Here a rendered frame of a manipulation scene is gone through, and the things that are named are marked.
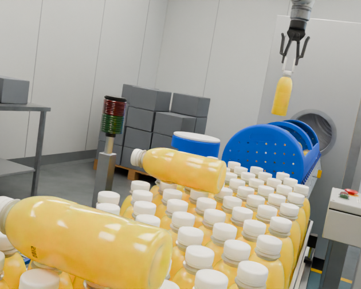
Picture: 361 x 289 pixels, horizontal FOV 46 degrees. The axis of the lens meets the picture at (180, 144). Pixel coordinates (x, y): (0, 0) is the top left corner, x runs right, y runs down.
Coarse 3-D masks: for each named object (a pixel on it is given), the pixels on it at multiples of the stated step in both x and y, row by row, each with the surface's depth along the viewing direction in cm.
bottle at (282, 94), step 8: (280, 80) 198; (288, 80) 196; (280, 88) 197; (288, 88) 196; (280, 96) 197; (288, 96) 197; (280, 104) 197; (288, 104) 199; (272, 112) 200; (280, 112) 198
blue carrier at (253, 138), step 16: (256, 128) 145; (272, 128) 143; (288, 128) 226; (304, 128) 223; (240, 144) 148; (256, 144) 146; (272, 144) 144; (288, 144) 142; (304, 144) 223; (224, 160) 150; (240, 160) 148; (256, 160) 146; (272, 160) 144; (288, 160) 142; (304, 160) 145; (272, 176) 144; (304, 176) 155
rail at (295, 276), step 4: (312, 224) 127; (308, 228) 121; (308, 232) 117; (308, 236) 114; (304, 240) 110; (304, 244) 107; (304, 248) 104; (300, 252) 101; (304, 252) 106; (300, 256) 98; (300, 260) 95; (296, 264) 93; (300, 264) 94; (296, 268) 90; (296, 272) 88; (292, 276) 86; (296, 276) 86; (292, 280) 84; (296, 280) 90; (292, 284) 82; (292, 288) 80
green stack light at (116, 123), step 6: (102, 114) 116; (102, 120) 116; (108, 120) 115; (114, 120) 115; (120, 120) 116; (102, 126) 116; (108, 126) 115; (114, 126) 115; (120, 126) 117; (108, 132) 116; (114, 132) 116; (120, 132) 117
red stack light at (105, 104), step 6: (108, 102) 115; (114, 102) 114; (120, 102) 115; (126, 102) 117; (108, 108) 115; (114, 108) 115; (120, 108) 115; (108, 114) 115; (114, 114) 115; (120, 114) 116
